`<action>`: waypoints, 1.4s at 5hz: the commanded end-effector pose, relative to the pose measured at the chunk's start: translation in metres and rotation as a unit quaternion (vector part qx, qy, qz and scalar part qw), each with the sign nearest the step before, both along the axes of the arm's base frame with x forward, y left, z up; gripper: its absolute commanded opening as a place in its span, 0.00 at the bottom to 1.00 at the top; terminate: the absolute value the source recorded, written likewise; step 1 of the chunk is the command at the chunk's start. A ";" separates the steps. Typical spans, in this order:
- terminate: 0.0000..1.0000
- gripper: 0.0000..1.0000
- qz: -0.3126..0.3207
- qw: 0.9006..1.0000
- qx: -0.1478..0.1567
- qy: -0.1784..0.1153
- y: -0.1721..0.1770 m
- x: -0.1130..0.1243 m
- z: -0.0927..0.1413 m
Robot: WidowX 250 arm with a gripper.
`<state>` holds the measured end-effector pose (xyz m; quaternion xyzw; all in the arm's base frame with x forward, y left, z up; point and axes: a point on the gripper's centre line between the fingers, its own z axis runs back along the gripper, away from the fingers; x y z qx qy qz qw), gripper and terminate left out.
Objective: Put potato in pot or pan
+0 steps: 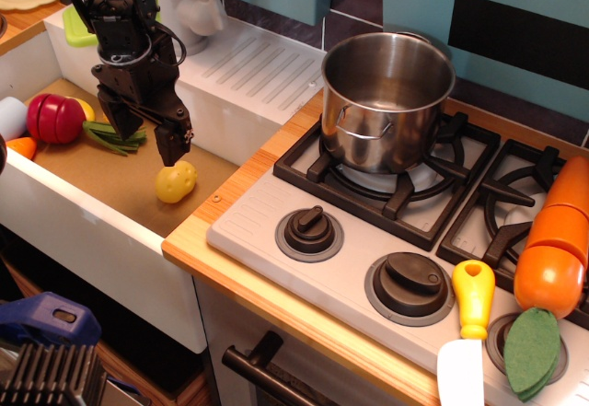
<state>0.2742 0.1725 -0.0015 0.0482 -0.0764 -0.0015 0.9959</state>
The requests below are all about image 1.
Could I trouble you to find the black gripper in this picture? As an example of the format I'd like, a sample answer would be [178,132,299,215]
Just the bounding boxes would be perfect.
[92,32,192,167]

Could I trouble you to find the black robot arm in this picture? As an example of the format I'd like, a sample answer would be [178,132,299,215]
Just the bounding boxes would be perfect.
[70,0,193,167]

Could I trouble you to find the yellow toy potato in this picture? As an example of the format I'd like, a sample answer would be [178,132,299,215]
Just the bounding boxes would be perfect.
[155,160,198,203]

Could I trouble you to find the stainless steel pot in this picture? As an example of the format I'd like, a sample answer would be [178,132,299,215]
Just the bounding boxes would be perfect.
[321,32,456,174]

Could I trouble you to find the green felt radish leaves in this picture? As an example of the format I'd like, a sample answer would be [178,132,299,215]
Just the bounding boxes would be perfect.
[82,121,147,157]

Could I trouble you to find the yellow toy lemon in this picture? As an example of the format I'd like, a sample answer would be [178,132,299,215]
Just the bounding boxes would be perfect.
[72,98,96,122]

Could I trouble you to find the red toy radish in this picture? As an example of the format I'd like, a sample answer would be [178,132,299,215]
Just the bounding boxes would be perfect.
[26,93,87,145]

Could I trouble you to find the white toy sink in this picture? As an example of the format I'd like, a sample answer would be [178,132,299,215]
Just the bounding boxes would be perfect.
[1,19,323,353]

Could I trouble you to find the green sponge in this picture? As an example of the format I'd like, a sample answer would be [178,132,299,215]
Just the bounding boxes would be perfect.
[63,6,98,48]

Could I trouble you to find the small orange toy piece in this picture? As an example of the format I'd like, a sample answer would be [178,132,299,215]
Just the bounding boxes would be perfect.
[6,136,38,160]

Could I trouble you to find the grey toy faucet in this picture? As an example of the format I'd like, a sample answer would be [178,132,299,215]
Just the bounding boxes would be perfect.
[158,0,228,56]

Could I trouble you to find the white cylinder toy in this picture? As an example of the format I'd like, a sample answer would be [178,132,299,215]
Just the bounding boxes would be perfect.
[0,97,28,141]

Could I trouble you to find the black left stove knob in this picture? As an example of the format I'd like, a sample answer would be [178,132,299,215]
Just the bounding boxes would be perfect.
[275,205,344,263]

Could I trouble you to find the black stove knob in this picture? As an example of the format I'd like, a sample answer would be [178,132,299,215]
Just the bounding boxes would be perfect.
[486,313,569,385]
[275,205,344,263]
[364,252,455,327]

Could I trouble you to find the blue clamp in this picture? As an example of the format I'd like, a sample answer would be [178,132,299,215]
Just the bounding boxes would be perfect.
[1,292,102,346]

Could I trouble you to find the grey toy stove top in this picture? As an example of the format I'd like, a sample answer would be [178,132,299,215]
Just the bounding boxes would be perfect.
[205,110,589,406]

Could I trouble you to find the black ribbed heat sink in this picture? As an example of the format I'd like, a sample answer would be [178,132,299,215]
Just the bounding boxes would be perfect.
[1,343,107,405]

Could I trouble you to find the black left burner grate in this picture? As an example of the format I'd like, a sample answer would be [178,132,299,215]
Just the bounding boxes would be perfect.
[273,112,501,250]

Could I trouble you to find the black burner grate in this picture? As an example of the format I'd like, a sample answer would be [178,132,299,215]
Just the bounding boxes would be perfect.
[273,112,501,250]
[437,140,565,319]

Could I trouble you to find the black middle stove knob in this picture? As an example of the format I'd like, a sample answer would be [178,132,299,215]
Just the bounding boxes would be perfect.
[364,252,455,327]

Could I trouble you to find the black right burner grate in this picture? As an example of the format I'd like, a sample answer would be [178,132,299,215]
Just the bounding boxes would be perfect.
[437,140,565,319]

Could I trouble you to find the teal cabinet right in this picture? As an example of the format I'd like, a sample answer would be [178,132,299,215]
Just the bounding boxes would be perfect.
[383,0,588,121]

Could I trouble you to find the black right stove knob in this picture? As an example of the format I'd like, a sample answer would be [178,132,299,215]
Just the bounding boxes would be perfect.
[486,313,569,385]

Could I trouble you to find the orange toy carrot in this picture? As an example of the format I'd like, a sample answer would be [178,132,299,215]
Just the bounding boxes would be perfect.
[514,157,588,319]

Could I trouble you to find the green felt carrot leaves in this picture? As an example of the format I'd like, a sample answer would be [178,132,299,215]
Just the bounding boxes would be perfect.
[503,307,560,402]

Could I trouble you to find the black oven door handle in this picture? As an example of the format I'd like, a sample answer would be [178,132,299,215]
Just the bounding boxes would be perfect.
[222,331,336,405]

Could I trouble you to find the yellow handled toy knife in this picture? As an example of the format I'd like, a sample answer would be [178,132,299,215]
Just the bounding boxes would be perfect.
[437,260,495,405]

